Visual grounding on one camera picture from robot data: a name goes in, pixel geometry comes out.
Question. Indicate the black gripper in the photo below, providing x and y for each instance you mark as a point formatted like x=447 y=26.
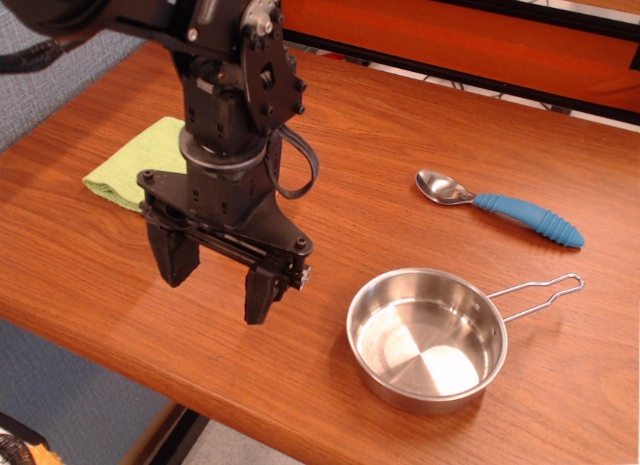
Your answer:
x=232 y=210

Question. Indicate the green cloth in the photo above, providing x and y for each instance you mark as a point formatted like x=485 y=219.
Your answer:
x=156 y=148

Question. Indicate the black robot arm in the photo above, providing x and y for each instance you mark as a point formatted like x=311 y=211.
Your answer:
x=240 y=90

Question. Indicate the small steel pan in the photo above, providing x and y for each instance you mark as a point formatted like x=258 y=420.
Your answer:
x=429 y=342

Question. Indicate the orange object bottom corner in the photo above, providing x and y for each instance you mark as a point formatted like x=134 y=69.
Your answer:
x=15 y=451

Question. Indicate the table leg frame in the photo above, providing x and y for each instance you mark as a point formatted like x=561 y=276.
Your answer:
x=169 y=438

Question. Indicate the spoon with blue handle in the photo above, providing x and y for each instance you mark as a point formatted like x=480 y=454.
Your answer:
x=444 y=190

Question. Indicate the orange panel with black frame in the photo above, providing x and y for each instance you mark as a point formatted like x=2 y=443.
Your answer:
x=575 y=54

